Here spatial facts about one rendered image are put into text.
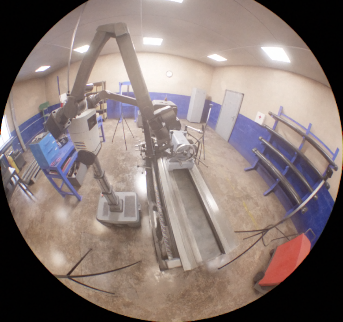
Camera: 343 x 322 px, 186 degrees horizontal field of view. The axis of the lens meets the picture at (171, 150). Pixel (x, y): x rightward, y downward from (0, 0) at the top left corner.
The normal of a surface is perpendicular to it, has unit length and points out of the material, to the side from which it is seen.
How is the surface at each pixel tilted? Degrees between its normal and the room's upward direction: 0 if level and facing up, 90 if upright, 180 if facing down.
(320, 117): 90
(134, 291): 0
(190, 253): 0
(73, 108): 90
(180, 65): 90
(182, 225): 0
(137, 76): 89
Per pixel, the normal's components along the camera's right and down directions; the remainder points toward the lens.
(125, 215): 0.13, -0.82
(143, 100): 0.17, 0.59
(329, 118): -0.97, 0.02
